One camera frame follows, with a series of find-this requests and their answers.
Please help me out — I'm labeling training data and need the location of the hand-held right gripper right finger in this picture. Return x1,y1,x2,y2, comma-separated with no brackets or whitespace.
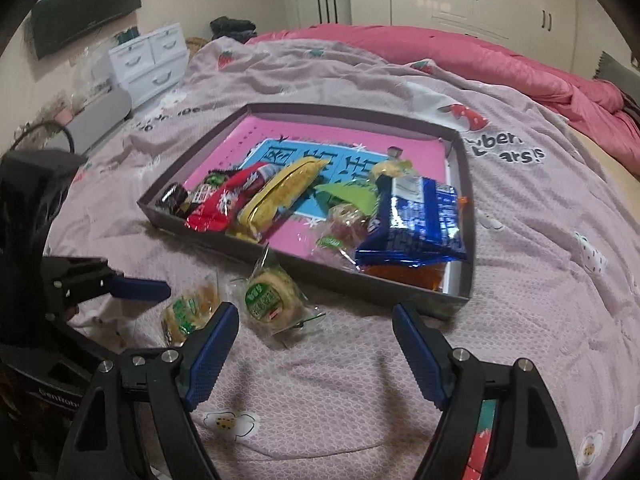
392,302,578,480

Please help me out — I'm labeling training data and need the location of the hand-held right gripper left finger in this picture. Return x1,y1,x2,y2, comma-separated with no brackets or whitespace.
70,302,240,480

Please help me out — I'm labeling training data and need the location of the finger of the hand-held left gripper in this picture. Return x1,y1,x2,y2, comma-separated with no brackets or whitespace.
42,257,171,318

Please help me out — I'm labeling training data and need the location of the clear pale pastry packet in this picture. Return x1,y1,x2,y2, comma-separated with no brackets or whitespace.
372,157,416,181
232,250,326,348
161,280,223,346

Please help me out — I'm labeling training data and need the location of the dark shallow cardboard box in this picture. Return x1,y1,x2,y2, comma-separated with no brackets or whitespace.
137,102,476,321

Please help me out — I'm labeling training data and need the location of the orange cracker packet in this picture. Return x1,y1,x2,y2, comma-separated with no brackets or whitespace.
367,195,471,292

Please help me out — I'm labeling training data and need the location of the black and green pea packet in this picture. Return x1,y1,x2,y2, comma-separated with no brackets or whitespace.
155,169,236,218

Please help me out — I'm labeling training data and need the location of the red snack packet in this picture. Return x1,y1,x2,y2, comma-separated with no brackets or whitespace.
186,167,273,233

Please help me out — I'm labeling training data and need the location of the blue cookie packet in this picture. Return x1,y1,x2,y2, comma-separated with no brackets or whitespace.
355,175,468,268

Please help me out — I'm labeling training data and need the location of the clear brown pastry packet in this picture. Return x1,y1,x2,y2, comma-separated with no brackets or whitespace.
315,204,381,261

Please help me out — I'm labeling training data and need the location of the yellow snack bar packet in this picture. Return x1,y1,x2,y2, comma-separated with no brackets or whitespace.
227,156,331,243

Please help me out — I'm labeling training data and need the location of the green and yellow roll packet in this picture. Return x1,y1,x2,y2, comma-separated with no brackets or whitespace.
314,180,381,216

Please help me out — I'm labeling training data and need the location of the purple strawberry printed blanket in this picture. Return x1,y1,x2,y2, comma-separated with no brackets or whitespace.
45,37,640,480

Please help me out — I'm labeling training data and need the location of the clear plastic bags pile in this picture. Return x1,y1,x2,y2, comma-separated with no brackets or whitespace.
65,45,113,111

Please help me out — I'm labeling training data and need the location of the white drawer cabinet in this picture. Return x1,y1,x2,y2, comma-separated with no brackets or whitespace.
107,22,191,111

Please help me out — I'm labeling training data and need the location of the pink and blue book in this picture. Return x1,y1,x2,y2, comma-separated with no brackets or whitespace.
182,115,451,261

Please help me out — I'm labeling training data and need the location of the black flat television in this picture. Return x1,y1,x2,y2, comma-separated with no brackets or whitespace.
30,0,141,58

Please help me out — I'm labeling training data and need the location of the beige bed sheet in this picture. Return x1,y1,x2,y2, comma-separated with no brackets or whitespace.
570,125,640,196

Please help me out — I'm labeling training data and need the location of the dark clothes pile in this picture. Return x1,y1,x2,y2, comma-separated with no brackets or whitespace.
209,16,257,43

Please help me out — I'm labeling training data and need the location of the pink quilt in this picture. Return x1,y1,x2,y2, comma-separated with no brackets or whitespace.
245,22,640,176

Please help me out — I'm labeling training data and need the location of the grey padded headboard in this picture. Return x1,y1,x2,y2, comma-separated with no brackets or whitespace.
592,50,640,91

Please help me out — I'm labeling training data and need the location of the white wardrobe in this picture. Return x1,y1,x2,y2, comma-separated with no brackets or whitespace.
347,0,576,73

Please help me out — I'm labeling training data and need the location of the black cable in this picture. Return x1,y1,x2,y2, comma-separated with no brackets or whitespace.
10,122,76,156

